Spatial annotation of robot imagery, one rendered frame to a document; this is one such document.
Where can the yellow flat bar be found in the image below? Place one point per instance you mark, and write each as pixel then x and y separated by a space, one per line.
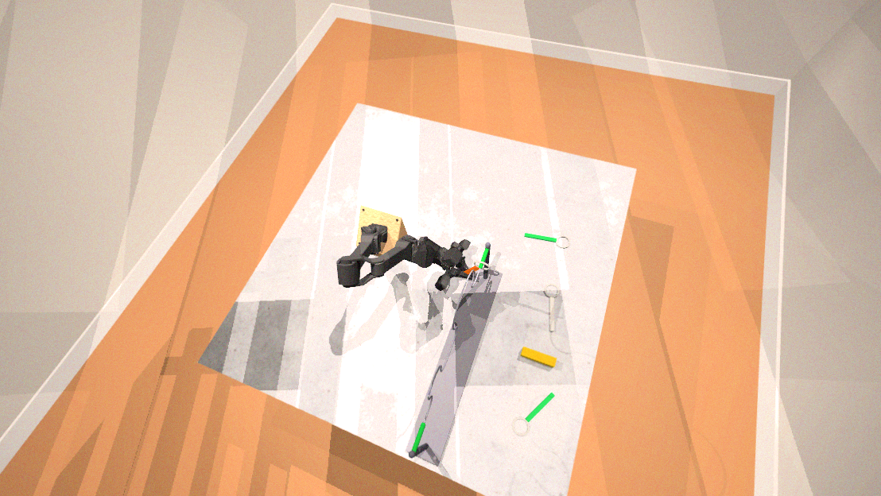
pixel 537 356

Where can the grey loop with green handle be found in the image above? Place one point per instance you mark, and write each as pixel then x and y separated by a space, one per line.
pixel 547 238
pixel 533 414

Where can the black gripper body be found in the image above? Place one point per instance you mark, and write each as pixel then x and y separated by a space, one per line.
pixel 444 279

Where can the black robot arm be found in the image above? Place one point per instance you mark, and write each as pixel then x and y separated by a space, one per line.
pixel 406 248

